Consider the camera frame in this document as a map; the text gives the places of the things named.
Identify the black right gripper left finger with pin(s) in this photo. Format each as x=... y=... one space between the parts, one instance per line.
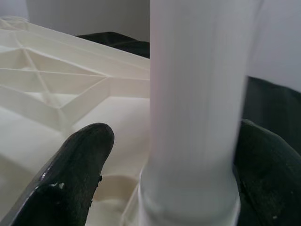
x=65 y=179

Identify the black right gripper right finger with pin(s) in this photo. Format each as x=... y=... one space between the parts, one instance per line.
x=270 y=183

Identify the white plastic table top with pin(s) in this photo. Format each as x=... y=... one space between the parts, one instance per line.
x=47 y=106

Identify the white plastic table leg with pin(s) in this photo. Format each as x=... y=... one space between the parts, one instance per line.
x=192 y=94

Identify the black cloth table cover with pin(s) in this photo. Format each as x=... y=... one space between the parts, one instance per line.
x=270 y=101

